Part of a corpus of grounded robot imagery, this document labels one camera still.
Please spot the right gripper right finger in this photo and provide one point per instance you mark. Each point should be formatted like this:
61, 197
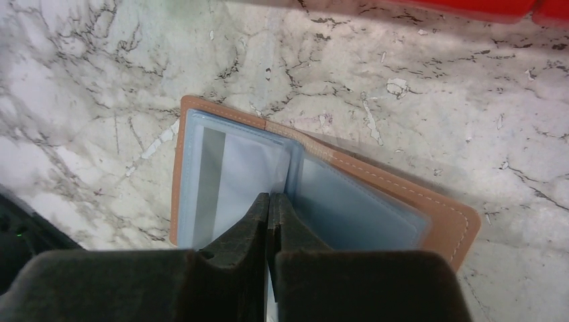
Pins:
313, 282

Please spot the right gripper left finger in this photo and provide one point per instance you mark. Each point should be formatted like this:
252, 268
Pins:
224, 281

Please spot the tan leather card holder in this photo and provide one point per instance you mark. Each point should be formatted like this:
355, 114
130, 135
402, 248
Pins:
348, 203

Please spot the red plastic bin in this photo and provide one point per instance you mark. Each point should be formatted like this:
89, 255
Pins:
551, 13
500, 11

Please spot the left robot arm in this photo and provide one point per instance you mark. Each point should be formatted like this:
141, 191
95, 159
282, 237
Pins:
24, 235

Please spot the silver card in holder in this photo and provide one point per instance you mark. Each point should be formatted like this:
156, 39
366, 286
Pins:
233, 172

